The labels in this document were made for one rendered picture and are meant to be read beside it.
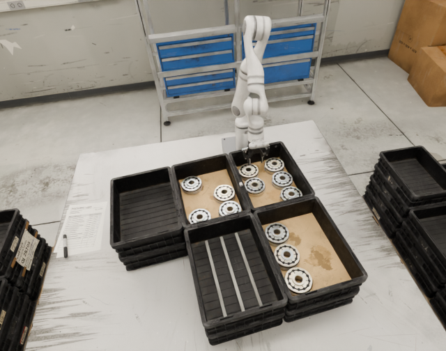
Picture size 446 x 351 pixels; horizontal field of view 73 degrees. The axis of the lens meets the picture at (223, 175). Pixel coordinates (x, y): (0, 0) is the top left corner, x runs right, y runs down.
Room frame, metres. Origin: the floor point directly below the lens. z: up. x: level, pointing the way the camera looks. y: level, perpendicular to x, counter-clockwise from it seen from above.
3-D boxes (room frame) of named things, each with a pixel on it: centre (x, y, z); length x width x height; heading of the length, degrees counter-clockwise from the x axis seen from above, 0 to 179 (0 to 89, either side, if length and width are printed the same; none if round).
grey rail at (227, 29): (2.92, -0.26, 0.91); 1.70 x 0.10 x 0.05; 95
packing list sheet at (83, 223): (0.96, 0.76, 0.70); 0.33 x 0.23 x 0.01; 5
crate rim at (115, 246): (0.90, 0.37, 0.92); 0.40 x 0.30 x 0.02; 11
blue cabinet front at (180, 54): (2.86, 0.14, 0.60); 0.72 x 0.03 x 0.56; 95
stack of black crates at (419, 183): (1.24, -1.20, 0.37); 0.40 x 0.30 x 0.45; 5
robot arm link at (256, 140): (1.08, -0.17, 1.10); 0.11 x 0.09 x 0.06; 5
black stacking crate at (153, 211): (0.90, 0.37, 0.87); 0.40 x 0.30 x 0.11; 11
